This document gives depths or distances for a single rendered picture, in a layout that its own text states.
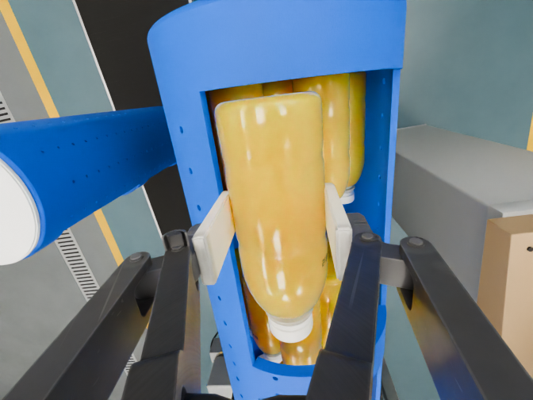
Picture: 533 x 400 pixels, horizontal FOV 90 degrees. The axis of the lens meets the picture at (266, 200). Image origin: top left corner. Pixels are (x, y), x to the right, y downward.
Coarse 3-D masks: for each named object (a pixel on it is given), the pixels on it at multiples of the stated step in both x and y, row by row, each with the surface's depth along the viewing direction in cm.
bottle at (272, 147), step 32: (288, 96) 14; (224, 128) 15; (256, 128) 14; (288, 128) 14; (320, 128) 16; (224, 160) 17; (256, 160) 15; (288, 160) 15; (320, 160) 17; (256, 192) 16; (288, 192) 16; (320, 192) 17; (256, 224) 17; (288, 224) 16; (320, 224) 18; (256, 256) 18; (288, 256) 17; (320, 256) 19; (256, 288) 19; (288, 288) 18; (320, 288) 20; (288, 320) 21
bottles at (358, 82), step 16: (288, 80) 34; (352, 80) 35; (208, 96) 36; (352, 96) 35; (352, 112) 36; (352, 128) 37; (352, 144) 38; (352, 160) 38; (352, 176) 40; (352, 192) 42; (240, 272) 47
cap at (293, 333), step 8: (312, 320) 23; (272, 328) 23; (280, 328) 22; (288, 328) 22; (296, 328) 22; (304, 328) 22; (312, 328) 23; (280, 336) 22; (288, 336) 22; (296, 336) 22; (304, 336) 22
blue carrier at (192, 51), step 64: (256, 0) 19; (320, 0) 19; (384, 0) 21; (192, 64) 22; (256, 64) 21; (320, 64) 21; (384, 64) 23; (192, 128) 25; (384, 128) 35; (192, 192) 30; (384, 192) 37; (384, 320) 40; (256, 384) 37
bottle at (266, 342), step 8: (248, 296) 43; (248, 304) 44; (256, 304) 42; (248, 312) 45; (256, 312) 43; (264, 312) 42; (256, 320) 44; (264, 320) 43; (256, 328) 44; (264, 328) 44; (256, 336) 45; (264, 336) 44; (272, 336) 44; (264, 344) 45; (272, 344) 45; (264, 352) 47; (272, 352) 46; (280, 352) 48
